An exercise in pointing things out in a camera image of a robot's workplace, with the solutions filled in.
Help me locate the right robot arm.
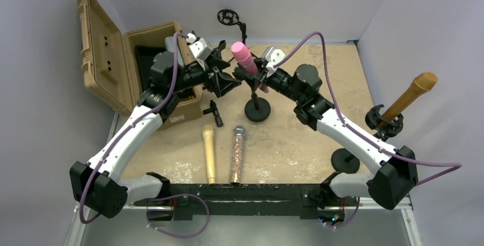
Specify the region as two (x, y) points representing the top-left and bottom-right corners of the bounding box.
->
(233, 64), (418, 210)

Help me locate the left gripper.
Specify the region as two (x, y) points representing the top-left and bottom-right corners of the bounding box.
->
(170, 54), (240, 97)

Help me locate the pink mic round-base stand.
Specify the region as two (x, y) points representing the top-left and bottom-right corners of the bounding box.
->
(244, 90), (271, 123)

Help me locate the black round-base mic stand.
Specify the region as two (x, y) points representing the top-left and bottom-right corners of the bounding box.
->
(215, 40), (227, 54)

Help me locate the gold mic shock-mount stand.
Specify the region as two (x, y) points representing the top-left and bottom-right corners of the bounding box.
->
(330, 104), (404, 174)

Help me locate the cream beige microphone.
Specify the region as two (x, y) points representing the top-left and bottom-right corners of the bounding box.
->
(202, 124), (216, 184)

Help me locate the black tripod mic stand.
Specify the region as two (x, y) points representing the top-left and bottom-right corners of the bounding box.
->
(217, 9), (248, 44)

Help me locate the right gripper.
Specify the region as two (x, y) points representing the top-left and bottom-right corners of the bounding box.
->
(239, 58), (304, 104)

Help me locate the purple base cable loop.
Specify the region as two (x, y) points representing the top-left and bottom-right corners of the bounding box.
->
(146, 192), (212, 240)

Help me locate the pink microphone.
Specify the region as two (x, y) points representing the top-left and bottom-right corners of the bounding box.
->
(231, 41), (259, 75)

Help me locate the tan hard equipment case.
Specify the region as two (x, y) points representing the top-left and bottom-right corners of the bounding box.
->
(77, 0), (182, 116)

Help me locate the gold microphone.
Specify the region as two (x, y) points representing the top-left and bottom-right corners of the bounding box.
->
(383, 71), (438, 120)

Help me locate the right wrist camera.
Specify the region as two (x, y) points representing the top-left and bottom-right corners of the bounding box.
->
(261, 46), (286, 76)

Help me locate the grey plastic tool case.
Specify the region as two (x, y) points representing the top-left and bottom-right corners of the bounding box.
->
(164, 36), (185, 67)

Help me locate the black mic clip adapter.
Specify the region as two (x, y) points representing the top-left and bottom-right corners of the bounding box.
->
(203, 100), (224, 127)

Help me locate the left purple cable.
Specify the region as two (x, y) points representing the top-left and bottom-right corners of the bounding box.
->
(78, 31), (192, 225)

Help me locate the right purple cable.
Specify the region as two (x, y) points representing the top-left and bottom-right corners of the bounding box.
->
(273, 31), (463, 187)

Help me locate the glitter microphone with grey head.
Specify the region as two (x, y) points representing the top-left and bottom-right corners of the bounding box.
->
(230, 125), (245, 184)

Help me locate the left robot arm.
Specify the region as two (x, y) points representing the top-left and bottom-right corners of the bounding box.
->
(69, 43), (241, 218)

